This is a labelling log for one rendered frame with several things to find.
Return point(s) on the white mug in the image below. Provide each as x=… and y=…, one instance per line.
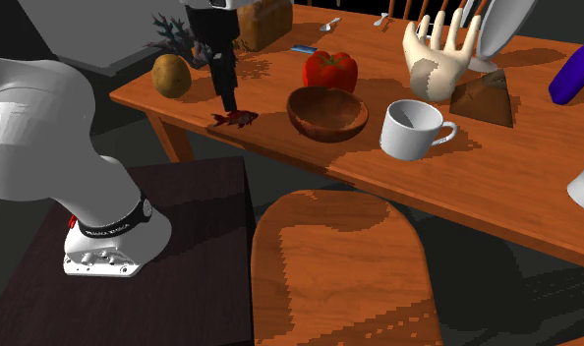
x=407, y=136

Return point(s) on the wooden spindle-back chair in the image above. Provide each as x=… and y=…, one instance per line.
x=422, y=7

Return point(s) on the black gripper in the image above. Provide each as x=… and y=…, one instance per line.
x=213, y=26

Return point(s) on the dark coral figure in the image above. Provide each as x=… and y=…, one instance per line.
x=174, y=36

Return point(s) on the wooden dining table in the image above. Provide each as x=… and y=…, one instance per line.
x=488, y=182

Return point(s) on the red bell pepper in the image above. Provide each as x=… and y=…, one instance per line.
x=330, y=72

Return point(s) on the dark robot stand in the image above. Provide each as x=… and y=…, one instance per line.
x=191, y=268

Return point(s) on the brown bread loaf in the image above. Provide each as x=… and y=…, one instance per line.
x=265, y=24

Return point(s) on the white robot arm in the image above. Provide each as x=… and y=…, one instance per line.
x=33, y=144

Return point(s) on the cream hand-shaped figure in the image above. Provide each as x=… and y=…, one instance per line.
x=433, y=67

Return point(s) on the red fish figure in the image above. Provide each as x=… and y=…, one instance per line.
x=235, y=118

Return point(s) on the purple curved object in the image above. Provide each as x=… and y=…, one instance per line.
x=575, y=76

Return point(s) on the brown wooden bowl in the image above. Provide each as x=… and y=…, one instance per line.
x=328, y=115

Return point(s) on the brown wedge-shaped block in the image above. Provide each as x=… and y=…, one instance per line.
x=486, y=103

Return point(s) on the small blue flat object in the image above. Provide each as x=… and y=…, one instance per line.
x=304, y=49

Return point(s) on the silver spoon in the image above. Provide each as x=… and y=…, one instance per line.
x=328, y=25
x=380, y=20

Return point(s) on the brown potato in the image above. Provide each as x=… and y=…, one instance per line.
x=171, y=76

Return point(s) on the grey stemmed glass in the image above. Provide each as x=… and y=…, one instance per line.
x=503, y=24

